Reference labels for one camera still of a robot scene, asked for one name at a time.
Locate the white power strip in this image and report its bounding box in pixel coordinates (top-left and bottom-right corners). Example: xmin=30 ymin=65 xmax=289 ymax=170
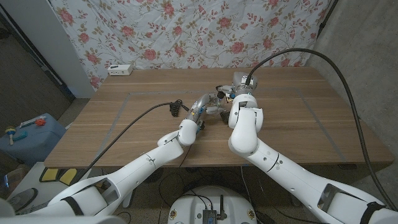
xmin=107 ymin=63 xmax=134 ymax=77

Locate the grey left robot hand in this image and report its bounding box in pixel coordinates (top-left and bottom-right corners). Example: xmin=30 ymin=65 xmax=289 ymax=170
xmin=185 ymin=92 xmax=229 ymax=123

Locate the black backdrop stand pole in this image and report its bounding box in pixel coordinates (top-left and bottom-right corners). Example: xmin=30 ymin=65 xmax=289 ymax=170
xmin=316 ymin=0 xmax=340 ymax=40

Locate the black floor cable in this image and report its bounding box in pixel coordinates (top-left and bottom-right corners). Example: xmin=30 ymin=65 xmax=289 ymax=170
xmin=240 ymin=166 xmax=261 ymax=217
xmin=157 ymin=172 xmax=189 ymax=208

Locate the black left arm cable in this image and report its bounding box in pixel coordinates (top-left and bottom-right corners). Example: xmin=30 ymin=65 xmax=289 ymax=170
xmin=70 ymin=101 xmax=190 ymax=184

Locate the floral backdrop cloth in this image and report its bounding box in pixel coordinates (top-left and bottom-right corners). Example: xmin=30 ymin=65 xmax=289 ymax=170
xmin=49 ymin=0 xmax=332 ymax=90

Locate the grey shoe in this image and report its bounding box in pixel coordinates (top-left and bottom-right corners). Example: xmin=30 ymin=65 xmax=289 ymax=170
xmin=4 ymin=187 xmax=39 ymax=215

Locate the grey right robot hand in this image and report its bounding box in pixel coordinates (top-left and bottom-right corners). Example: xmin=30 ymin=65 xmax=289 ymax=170
xmin=216 ymin=71 xmax=259 ymax=104

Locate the yellow black floor mat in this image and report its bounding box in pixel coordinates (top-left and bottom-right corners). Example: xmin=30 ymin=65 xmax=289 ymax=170
xmin=39 ymin=167 xmax=79 ymax=185

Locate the blue storage box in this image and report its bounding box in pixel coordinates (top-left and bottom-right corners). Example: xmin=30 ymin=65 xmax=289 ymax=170
xmin=0 ymin=113 xmax=67 ymax=166

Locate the white pillar panel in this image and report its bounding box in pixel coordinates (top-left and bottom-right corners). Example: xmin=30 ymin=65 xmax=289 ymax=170
xmin=0 ymin=0 xmax=96 ymax=100

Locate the white table leg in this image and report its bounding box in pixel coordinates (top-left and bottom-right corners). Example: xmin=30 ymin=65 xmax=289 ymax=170
xmin=122 ymin=190 xmax=134 ymax=208

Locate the black hair claw clip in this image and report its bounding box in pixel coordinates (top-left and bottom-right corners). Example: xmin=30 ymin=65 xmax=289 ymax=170
xmin=169 ymin=99 xmax=184 ymax=118

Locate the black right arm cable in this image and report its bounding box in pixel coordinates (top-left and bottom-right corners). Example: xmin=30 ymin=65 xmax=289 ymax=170
xmin=245 ymin=47 xmax=398 ymax=212

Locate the clear dispenser bottle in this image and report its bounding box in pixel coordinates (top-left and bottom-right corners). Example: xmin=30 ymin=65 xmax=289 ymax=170
xmin=206 ymin=96 xmax=228 ymax=118

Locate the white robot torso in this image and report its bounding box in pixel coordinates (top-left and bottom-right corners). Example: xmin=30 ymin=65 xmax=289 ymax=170
xmin=167 ymin=185 xmax=258 ymax=224

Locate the grey module with antenna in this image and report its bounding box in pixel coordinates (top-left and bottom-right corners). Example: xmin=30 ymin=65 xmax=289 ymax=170
xmin=203 ymin=195 xmax=228 ymax=224

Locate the wooden maraca toy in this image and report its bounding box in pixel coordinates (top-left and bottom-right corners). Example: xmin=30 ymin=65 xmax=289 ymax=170
xmin=4 ymin=126 xmax=17 ymax=146

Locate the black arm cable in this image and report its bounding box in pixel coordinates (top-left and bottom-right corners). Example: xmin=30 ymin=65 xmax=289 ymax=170
xmin=245 ymin=47 xmax=398 ymax=212
xmin=70 ymin=101 xmax=190 ymax=184

